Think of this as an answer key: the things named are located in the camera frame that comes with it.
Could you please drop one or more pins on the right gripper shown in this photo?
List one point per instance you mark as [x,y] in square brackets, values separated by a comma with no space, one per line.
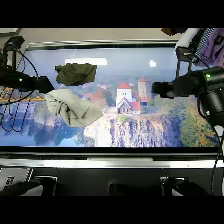
[161,89]

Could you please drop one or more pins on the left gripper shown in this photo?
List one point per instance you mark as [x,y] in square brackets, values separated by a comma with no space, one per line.
[44,85]

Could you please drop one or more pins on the grey garment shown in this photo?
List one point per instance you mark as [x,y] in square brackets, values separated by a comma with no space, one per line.
[74,109]

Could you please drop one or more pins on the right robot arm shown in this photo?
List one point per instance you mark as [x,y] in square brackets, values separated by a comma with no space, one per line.
[213,87]

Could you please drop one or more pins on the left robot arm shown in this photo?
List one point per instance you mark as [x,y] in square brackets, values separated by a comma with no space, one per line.
[15,81]

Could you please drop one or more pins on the dark green garment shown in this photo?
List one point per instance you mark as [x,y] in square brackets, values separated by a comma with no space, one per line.
[76,74]

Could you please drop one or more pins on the white garment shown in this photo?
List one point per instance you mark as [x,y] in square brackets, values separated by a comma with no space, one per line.
[188,37]

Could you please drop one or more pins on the purple checked garment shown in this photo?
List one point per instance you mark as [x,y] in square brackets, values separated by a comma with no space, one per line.
[213,45]

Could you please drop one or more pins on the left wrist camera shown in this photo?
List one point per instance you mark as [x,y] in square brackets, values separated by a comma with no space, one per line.
[14,42]

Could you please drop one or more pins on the silver frame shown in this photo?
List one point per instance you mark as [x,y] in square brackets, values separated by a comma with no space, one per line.
[110,163]

